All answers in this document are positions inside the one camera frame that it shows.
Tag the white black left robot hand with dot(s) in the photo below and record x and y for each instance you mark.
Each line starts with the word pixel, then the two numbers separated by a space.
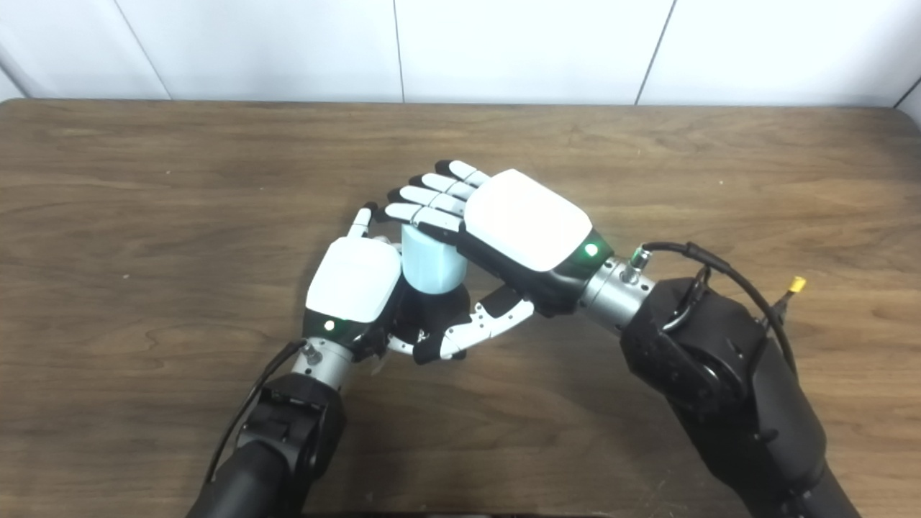
pixel 352 280

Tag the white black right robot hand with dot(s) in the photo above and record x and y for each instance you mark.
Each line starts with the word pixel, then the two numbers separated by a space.
pixel 529 219

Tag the black funnel-shaped nozzle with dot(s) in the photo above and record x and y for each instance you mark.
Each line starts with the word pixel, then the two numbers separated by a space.
pixel 432 313

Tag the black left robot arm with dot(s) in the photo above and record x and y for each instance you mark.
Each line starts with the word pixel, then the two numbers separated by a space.
pixel 280 446

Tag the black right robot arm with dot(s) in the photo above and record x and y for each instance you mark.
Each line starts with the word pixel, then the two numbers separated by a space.
pixel 734 388

